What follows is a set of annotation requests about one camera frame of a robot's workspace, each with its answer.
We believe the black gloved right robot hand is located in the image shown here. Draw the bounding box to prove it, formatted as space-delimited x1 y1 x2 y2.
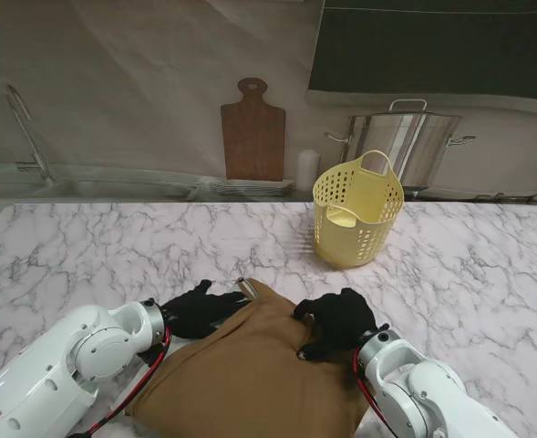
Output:
293 287 381 362

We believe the stack of white plates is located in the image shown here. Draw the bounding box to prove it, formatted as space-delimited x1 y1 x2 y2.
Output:
208 178 296 198

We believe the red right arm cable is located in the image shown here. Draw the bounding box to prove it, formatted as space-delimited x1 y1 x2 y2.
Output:
352 349 399 438

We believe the brown wooden cutting board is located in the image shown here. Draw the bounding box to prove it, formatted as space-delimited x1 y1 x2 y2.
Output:
220 77 287 182

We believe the dark range hood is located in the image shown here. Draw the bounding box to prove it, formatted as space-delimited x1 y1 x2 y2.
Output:
305 0 537 104

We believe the chrome kitchen faucet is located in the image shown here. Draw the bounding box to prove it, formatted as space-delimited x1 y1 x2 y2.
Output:
4 83 56 187

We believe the steel kitchen sink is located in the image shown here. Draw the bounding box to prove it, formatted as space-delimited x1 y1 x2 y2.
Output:
0 177 203 202

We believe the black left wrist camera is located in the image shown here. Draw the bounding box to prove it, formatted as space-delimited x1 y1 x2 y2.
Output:
138 346 167 366

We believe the yellow perforated laundry basket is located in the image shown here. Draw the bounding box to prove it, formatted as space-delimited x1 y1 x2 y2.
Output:
312 149 406 269

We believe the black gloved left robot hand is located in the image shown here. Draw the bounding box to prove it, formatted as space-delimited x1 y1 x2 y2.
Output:
158 279 251 341

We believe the red left arm cable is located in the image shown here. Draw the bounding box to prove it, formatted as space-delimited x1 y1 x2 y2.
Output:
78 326 172 438

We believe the large steel stockpot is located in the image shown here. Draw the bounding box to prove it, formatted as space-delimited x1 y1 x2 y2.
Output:
325 98 478 192

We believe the black stove grate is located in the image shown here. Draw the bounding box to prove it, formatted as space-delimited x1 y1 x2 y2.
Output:
475 191 537 204

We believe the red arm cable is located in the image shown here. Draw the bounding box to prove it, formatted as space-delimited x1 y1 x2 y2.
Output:
78 326 172 438
352 349 399 438

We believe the brown pillowcase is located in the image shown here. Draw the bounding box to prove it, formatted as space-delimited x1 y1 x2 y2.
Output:
124 276 369 438

